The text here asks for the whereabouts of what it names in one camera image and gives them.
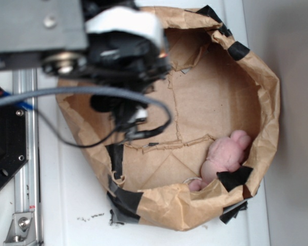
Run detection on aluminium extrusion rail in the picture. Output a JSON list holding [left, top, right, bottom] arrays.
[[12, 69, 44, 245]]

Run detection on thin black cable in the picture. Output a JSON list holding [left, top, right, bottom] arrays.
[[35, 102, 173, 149]]

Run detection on grey braided cable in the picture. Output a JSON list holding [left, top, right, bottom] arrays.
[[0, 86, 173, 124]]

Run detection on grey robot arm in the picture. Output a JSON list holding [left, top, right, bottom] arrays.
[[0, 1, 170, 94]]

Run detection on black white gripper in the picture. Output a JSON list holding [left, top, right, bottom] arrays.
[[83, 1, 170, 128]]

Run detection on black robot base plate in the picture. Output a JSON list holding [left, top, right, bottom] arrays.
[[0, 80, 30, 197]]

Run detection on brown paper bag bin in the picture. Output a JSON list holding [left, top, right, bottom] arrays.
[[55, 5, 281, 232]]

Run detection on pink plush toy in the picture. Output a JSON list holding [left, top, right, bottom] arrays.
[[186, 130, 251, 191]]

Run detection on metal corner bracket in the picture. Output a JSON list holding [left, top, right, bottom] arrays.
[[3, 212, 36, 245]]

